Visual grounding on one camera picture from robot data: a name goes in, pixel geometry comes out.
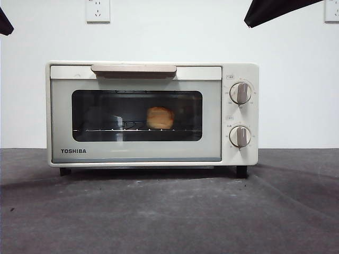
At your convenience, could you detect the golden brown bread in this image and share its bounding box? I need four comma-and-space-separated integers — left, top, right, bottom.
146, 106, 176, 130

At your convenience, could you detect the white oven temperature knob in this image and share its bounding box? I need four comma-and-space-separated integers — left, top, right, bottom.
229, 82, 253, 105

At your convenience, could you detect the white oven timer knob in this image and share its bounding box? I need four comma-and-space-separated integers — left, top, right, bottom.
229, 125, 252, 148

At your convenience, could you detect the white toaster oven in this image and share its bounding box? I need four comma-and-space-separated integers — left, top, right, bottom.
45, 60, 260, 179

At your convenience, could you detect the white wall socket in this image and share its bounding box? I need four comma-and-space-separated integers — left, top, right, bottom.
86, 0, 111, 24
324, 0, 339, 24

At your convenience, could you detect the metal wire oven rack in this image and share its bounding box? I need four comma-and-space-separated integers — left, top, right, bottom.
73, 128, 202, 132

